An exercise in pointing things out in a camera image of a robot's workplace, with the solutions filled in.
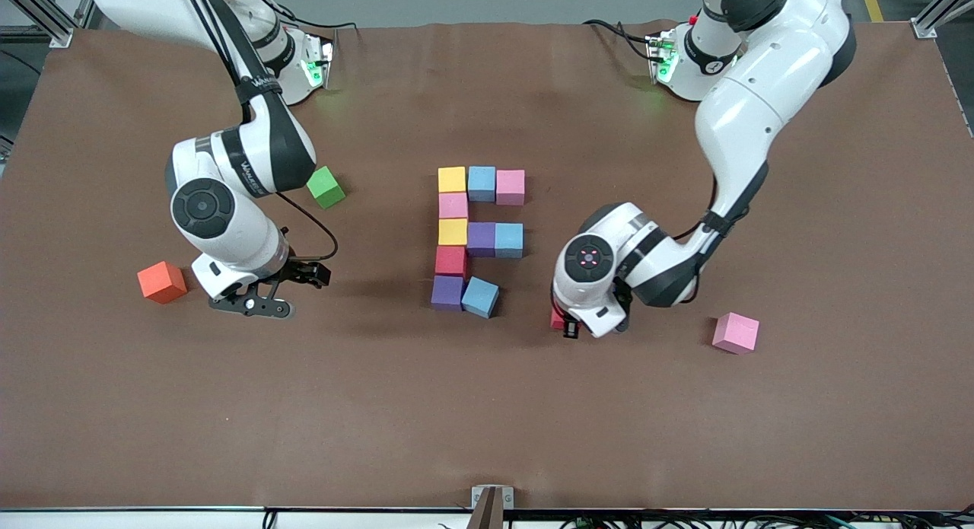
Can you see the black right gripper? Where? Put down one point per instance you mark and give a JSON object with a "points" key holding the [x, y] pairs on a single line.
{"points": [[298, 272]]}

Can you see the red foam cube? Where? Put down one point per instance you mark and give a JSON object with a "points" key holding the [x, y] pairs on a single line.
{"points": [[556, 320], [450, 261]]}

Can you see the light blue foam cube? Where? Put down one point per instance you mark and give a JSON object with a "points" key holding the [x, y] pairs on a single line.
{"points": [[509, 240], [480, 297], [481, 183]]}

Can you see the purple foam cube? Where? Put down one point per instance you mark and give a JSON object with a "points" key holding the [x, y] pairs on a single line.
{"points": [[481, 239], [447, 293]]}

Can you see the yellow foam cube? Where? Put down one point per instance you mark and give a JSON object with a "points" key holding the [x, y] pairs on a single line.
{"points": [[452, 180], [453, 232]]}

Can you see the pink foam cube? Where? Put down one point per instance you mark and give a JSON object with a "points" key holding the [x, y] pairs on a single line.
{"points": [[453, 205], [510, 187], [736, 333]]}

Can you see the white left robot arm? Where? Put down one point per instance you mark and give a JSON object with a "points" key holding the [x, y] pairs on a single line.
{"points": [[746, 110]]}

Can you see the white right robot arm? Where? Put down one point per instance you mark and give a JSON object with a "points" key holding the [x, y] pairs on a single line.
{"points": [[236, 240]]}

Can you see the green foam cube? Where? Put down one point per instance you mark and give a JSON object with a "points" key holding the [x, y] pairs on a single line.
{"points": [[327, 188]]}

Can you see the brown table cover sheet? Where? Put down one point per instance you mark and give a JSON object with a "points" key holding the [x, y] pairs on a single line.
{"points": [[487, 422]]}

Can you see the orange foam cube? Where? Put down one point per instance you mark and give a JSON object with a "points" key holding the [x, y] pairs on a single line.
{"points": [[162, 282]]}

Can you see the grey metal bracket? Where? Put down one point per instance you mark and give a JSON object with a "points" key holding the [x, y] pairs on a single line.
{"points": [[478, 496]]}

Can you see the white table edge rail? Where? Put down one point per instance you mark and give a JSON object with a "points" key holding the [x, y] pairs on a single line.
{"points": [[152, 520]]}

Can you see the aluminium frame profile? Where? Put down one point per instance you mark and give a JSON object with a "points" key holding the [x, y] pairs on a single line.
{"points": [[42, 11], [942, 7]]}

